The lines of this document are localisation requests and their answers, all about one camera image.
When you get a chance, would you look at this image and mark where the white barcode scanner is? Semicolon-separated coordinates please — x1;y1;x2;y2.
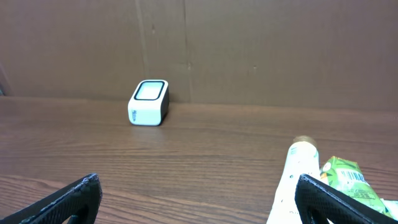
127;80;170;126

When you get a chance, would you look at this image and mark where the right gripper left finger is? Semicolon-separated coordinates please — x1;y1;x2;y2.
1;173;102;224

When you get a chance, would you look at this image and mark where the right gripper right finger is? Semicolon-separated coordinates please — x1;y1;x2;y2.
295;174;397;224

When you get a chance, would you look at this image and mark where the green gold snack packet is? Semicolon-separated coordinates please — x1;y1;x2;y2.
320;156;392;218

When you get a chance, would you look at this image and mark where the cardboard back panel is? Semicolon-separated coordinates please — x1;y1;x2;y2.
1;0;397;111

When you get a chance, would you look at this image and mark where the white tube gold cap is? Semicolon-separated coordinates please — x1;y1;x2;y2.
267;136;320;224

